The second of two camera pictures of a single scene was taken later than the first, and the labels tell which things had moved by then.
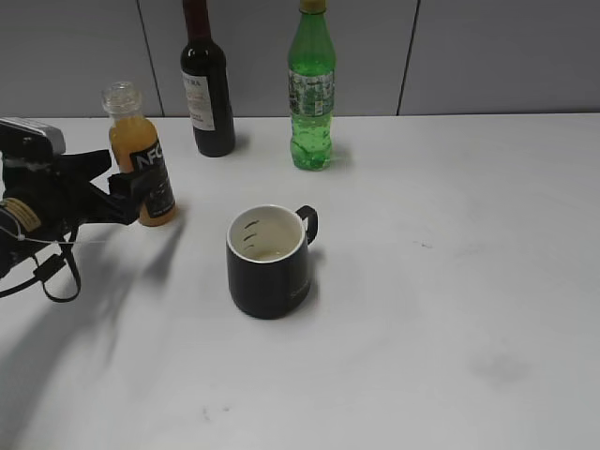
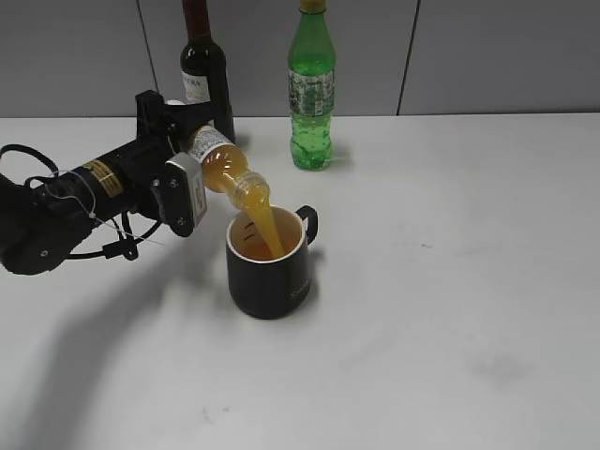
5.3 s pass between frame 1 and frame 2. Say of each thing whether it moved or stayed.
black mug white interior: stayed
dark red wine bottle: stayed
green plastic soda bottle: stayed
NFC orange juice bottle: moved
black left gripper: moved
